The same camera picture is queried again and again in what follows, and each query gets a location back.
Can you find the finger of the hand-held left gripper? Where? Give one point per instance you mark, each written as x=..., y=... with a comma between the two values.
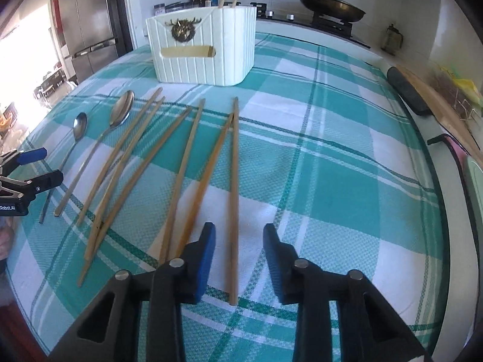
x=32, y=155
x=43, y=183

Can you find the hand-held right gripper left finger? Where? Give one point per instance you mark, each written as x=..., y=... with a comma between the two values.
x=203, y=264

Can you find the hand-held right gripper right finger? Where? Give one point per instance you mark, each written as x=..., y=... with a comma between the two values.
x=273, y=264

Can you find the white ribbed utensil holder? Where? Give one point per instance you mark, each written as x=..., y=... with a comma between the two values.
x=226, y=45

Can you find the small metal spoon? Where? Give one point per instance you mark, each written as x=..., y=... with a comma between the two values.
x=80, y=124

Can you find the dining table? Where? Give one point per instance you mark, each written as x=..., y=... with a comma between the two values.
x=53, y=81

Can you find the large metal spoon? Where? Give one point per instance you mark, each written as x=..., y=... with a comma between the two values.
x=122, y=107

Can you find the red panel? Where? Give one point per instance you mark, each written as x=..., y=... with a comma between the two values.
x=56, y=15

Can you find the grey steel refrigerator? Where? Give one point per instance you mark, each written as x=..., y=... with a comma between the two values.
x=86, y=15

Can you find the glass spice jar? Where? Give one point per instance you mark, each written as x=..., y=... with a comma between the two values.
x=171, y=6
x=183, y=5
x=159, y=8

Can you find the pale green tray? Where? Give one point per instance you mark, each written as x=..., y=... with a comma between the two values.
x=475, y=196

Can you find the black oblong block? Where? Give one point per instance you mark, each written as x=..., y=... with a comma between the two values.
x=409, y=90

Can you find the wooden cutting board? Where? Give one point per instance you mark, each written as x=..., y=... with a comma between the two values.
x=434, y=98

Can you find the black gas stove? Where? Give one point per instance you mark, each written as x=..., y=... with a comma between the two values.
x=332, y=28

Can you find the yellow plastic bag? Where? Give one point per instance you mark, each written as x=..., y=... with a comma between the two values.
x=466, y=85

